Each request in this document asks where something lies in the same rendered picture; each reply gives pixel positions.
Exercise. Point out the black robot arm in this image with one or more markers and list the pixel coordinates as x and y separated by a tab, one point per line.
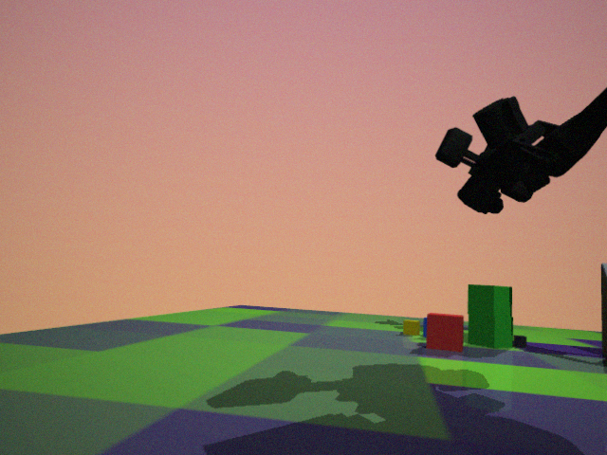
504	127

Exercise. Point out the red block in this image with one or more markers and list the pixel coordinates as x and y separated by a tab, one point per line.
445	332

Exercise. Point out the green block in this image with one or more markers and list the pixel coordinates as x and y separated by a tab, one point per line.
489	331
490	300

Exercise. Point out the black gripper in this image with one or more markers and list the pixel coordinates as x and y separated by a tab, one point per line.
454	149

